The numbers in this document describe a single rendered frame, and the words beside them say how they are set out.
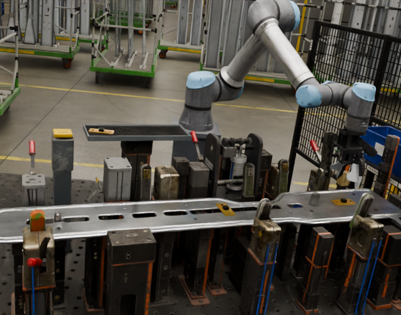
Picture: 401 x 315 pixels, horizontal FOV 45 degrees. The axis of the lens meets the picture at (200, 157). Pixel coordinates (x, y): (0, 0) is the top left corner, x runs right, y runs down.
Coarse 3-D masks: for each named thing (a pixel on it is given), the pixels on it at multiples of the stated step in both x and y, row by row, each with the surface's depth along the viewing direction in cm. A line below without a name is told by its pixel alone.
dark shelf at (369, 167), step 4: (336, 148) 231; (368, 160) 215; (368, 164) 210; (372, 164) 210; (368, 168) 210; (372, 168) 208; (376, 168) 206; (372, 172) 208; (376, 172) 206; (392, 176) 198; (396, 176) 199; (392, 180) 197; (396, 180) 195; (400, 180) 195; (392, 184) 197; (396, 184) 195; (400, 184) 193; (400, 188) 193
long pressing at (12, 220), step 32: (288, 192) 177; (320, 192) 181; (352, 192) 185; (0, 224) 134; (64, 224) 138; (96, 224) 140; (128, 224) 142; (160, 224) 144; (192, 224) 147; (224, 224) 150
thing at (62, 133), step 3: (54, 129) 166; (57, 129) 167; (60, 129) 167; (63, 129) 167; (66, 129) 168; (69, 129) 168; (54, 132) 163; (57, 132) 164; (60, 132) 164; (63, 132) 164; (66, 132) 164; (69, 132) 165; (54, 135) 162; (57, 135) 162; (60, 135) 163; (63, 135) 163; (66, 135) 163; (69, 135) 164
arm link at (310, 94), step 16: (272, 0) 175; (256, 16) 170; (272, 16) 170; (256, 32) 171; (272, 32) 167; (272, 48) 167; (288, 48) 164; (288, 64) 163; (304, 64) 162; (304, 80) 159; (304, 96) 157; (320, 96) 156
